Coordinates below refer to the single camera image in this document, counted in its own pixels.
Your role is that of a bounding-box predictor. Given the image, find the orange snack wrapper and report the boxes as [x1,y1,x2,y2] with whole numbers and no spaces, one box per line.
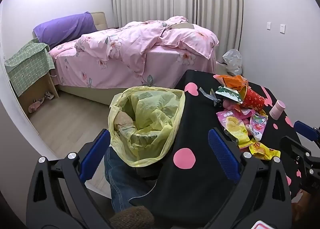
[213,74,250,90]

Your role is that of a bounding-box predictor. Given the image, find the pink caterpillar toy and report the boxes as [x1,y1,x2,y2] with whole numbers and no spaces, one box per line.
[222,100,238,111]

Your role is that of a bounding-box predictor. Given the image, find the brown plastic bag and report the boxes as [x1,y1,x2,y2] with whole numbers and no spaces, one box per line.
[114,112,135,132]

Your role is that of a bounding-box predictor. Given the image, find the beige cloth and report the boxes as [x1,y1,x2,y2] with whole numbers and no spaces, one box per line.
[166,22,198,30]

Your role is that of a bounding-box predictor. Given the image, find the green white snack wrapper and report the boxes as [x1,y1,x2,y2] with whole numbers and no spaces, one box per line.
[215,85,244,105]

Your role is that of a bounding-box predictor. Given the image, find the pink slippers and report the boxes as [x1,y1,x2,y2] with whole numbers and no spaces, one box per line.
[28,101,45,113]

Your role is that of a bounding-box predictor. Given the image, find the pink floral duvet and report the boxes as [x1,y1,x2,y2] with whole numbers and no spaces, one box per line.
[75,16,219,76]

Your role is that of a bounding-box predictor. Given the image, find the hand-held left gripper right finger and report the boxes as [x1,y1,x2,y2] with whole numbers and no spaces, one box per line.
[200,127,293,229]

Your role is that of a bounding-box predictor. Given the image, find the bin with yellow plastic bag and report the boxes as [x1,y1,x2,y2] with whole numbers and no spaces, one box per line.
[108,86,186,168]

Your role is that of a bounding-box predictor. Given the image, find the purple pillow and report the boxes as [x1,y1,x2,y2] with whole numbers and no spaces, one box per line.
[33,12,98,49]

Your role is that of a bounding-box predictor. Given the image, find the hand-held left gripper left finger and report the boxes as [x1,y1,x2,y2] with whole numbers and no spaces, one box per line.
[26,128,112,229]

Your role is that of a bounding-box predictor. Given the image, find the bed with pink sheet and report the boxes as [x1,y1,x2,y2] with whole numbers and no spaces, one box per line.
[49,12,220,106]

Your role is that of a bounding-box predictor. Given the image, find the red paper cup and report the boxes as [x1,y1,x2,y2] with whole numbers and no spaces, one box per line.
[239,86,265,110]

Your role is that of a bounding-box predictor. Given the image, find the grey foil wrapper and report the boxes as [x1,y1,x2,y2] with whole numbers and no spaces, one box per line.
[199,87,223,108]

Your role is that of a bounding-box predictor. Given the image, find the person's jeans leg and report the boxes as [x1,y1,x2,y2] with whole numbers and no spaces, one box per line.
[104,145,160,213]

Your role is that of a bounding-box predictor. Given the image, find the wooden nightstand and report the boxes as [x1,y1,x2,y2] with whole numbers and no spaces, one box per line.
[9,44,60,114]

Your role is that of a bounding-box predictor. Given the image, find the person's right hand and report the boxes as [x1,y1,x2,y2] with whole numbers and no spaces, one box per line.
[294,189,320,213]

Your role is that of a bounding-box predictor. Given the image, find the pink snack packet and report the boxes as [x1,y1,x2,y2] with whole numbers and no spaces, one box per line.
[216,109,252,149]

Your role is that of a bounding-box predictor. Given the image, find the yellow snack packet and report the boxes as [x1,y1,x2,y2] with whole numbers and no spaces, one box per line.
[249,139,282,161]

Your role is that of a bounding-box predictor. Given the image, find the white plastic bag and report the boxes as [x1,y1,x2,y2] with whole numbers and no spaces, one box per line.
[222,49,243,77]

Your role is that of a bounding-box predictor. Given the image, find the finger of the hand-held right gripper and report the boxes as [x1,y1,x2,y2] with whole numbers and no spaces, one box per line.
[294,120,320,144]
[280,136,320,169]

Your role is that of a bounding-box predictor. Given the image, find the black pink-printed tablecloth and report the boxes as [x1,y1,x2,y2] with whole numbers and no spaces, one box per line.
[130,70,308,229]

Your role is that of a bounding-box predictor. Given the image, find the small pink cup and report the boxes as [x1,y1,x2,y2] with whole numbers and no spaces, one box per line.
[269,100,286,120]

